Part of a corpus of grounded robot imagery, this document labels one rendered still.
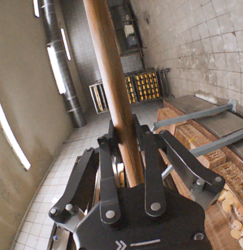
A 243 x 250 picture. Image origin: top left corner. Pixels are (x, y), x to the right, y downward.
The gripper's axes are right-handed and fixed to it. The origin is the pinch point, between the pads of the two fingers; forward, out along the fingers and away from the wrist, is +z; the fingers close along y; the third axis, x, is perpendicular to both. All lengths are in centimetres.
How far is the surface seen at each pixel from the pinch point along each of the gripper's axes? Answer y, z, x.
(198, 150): 36, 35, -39
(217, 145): 51, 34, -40
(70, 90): -115, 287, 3
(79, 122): -119, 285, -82
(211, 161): 46, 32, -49
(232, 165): 57, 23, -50
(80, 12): -75, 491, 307
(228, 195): 54, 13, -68
